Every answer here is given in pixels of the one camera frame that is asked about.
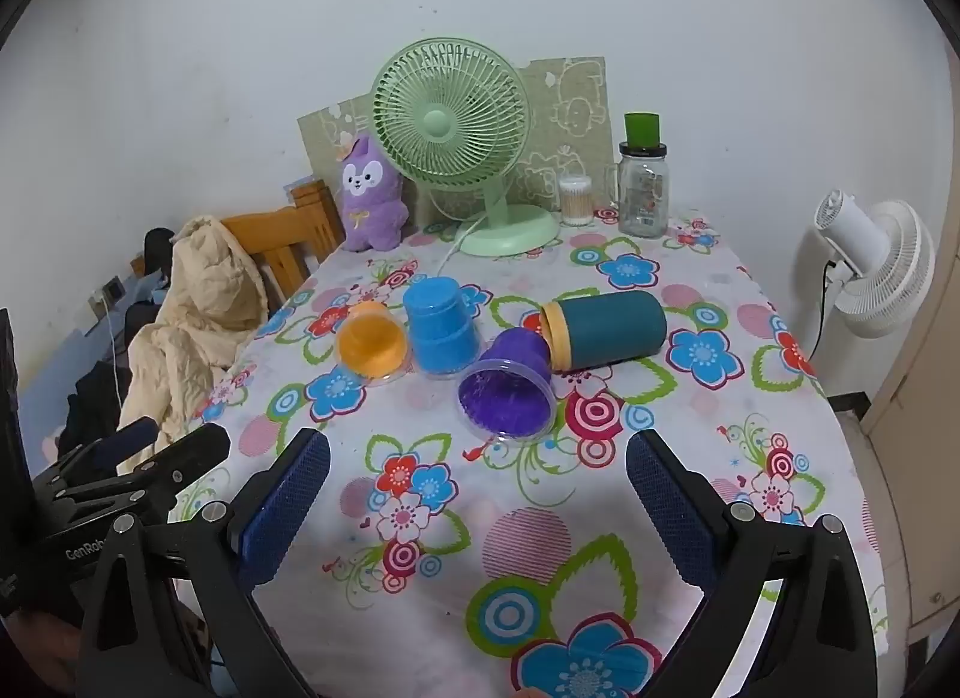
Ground white fan cable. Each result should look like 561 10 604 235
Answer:
437 212 490 280

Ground purple plush toy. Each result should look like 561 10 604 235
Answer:
335 134 411 253

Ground purple plastic cup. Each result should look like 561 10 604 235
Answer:
458 328 557 442

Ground dark clothes pile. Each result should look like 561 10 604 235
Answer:
58 357 134 460

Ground blue bedsheet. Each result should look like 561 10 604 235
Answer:
16 266 175 444

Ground teal tumbler with yellow rim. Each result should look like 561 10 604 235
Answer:
541 291 668 372

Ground patterned green board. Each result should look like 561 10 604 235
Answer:
298 56 610 226

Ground wooden chair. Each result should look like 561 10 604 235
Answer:
217 180 347 309

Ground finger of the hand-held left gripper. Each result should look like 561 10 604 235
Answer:
46 423 232 528
34 417 161 498

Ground blue plastic cup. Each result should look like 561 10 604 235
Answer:
403 276 481 374

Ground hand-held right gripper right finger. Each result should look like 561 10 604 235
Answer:
625 430 878 698

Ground orange plastic cup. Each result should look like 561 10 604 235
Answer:
337 301 412 384

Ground glass jar with green lid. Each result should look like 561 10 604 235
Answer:
606 112 670 239

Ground green desk fan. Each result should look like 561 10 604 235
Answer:
371 38 562 258

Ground black fan cable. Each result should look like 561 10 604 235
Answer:
812 259 838 363

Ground floral tablecloth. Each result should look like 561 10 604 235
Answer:
169 206 893 698

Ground wall power socket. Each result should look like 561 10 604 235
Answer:
88 276 128 310

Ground white standing fan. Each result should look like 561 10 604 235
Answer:
815 189 937 339

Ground cotton swab container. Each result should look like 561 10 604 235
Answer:
559 175 594 226

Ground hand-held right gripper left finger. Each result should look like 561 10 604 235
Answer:
75 428 332 698

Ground beige jacket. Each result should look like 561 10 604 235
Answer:
118 216 269 460

